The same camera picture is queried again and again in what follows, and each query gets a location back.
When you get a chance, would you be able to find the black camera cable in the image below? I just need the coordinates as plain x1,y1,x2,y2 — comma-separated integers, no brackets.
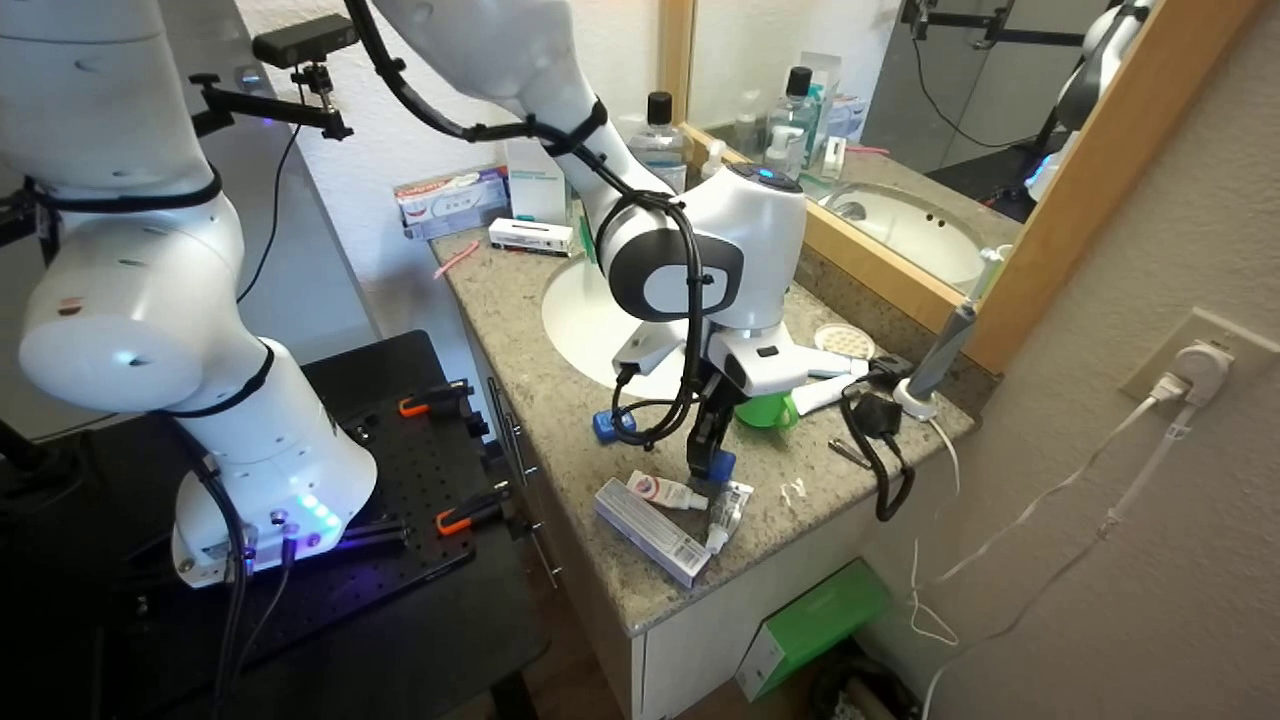
240,123,304,295

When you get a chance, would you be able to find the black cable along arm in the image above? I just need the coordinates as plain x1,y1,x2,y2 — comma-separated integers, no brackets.
338,0,713,451

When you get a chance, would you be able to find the small white flat box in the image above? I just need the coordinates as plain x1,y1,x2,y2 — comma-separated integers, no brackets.
485,218,579,262

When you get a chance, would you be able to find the thin red stick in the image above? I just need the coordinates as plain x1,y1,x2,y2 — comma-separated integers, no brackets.
426,235,492,283

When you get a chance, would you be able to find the round beige soap dish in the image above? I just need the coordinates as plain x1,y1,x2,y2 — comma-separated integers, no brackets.
812,326,878,369

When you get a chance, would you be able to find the white wall outlet plate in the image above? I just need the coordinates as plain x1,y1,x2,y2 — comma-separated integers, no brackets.
1122,308,1280,427

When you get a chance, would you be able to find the white power cable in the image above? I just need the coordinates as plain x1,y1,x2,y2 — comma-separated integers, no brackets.
934,398,1166,587
916,403,1205,720

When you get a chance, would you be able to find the small white red tube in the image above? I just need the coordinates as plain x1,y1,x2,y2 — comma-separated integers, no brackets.
623,470,706,521

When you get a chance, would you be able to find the white oval sink basin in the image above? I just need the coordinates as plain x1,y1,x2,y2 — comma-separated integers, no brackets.
541,253,634,398

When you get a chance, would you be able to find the large white plug adapter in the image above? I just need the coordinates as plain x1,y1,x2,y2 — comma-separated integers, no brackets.
1171,342,1243,414

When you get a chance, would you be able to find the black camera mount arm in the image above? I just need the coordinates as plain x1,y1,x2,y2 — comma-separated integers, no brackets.
182,72,354,144

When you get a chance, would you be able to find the white blue toothpaste carton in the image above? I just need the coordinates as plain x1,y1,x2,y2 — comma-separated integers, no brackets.
395,165,512,241

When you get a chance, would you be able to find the green cardboard box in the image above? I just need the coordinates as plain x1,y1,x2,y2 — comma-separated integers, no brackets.
730,557,895,709

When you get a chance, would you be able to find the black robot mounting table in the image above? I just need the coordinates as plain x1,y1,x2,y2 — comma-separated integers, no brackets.
0,330,553,720

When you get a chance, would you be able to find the small white plug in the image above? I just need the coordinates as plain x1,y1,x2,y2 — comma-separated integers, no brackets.
1149,373,1194,415

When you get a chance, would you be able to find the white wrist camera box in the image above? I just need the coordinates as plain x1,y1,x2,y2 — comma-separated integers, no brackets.
608,326,687,385

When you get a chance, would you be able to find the green mug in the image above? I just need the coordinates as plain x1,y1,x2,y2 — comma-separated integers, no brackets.
730,389,803,436

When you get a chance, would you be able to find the white vanity cabinet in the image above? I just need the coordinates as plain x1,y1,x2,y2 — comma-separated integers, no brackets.
457,332,925,720

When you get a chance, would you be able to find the orange black clamp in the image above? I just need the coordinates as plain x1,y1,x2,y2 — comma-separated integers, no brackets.
391,376,471,423
430,480,515,539

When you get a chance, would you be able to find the grey electric toothbrush on charger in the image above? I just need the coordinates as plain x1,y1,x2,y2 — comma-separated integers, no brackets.
892,300,983,422

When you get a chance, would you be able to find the wall mirror glass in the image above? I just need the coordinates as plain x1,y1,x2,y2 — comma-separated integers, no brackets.
687,0,1177,303

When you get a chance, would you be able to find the tissue box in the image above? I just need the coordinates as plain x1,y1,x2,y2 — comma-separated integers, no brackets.
507,156,576,228

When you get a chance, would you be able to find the black exterior camera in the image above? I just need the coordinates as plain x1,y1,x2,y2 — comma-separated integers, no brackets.
250,11,365,72

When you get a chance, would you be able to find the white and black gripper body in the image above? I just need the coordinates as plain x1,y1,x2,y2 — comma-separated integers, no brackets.
690,326,871,431

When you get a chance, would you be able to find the wooden mirror frame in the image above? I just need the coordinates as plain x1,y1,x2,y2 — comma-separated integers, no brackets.
656,0,1271,376

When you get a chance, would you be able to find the crumpled silver toothpaste tube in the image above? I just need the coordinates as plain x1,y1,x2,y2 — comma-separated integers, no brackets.
695,480,759,560

